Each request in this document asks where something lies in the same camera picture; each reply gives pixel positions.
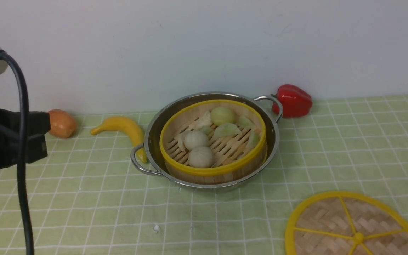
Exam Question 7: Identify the pale green dumpling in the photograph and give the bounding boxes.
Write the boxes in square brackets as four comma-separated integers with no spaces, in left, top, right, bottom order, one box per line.
[212,123,242,139]

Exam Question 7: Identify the stainless steel pot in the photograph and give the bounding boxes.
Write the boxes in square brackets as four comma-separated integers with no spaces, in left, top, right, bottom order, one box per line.
[131,92,283,190]

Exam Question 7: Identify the round green bun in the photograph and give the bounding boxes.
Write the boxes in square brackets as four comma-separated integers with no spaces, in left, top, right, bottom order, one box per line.
[210,107,236,126]

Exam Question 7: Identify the white round bun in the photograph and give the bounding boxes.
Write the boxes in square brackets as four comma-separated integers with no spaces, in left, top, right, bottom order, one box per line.
[183,130,209,151]
[188,146,215,168]

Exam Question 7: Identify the red bell pepper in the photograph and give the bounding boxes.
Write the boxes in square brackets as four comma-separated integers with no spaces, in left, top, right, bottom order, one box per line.
[271,84,313,118]

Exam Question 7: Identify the yellow banana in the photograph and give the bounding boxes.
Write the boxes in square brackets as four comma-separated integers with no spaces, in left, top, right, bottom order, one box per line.
[90,116,145,147]

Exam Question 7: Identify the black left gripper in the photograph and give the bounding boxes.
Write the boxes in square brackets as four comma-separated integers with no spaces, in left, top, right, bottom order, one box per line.
[0,109,50,169]

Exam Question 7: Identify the bamboo steamer basket yellow rim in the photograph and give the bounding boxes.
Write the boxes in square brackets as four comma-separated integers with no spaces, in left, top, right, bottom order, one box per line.
[160,100,268,185]

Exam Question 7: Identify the green checkered tablecloth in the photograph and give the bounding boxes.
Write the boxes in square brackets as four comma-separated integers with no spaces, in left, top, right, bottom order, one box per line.
[0,93,408,255]

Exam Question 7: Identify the black left camera cable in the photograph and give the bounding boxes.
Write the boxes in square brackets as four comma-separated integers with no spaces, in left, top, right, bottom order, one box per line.
[0,44,35,255]

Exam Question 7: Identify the orange brown potato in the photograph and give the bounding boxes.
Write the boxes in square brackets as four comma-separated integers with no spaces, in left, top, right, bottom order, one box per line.
[47,109,77,139]

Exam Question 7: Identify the woven bamboo steamer lid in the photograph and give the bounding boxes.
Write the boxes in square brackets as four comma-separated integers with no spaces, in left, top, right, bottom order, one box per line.
[284,191,408,255]

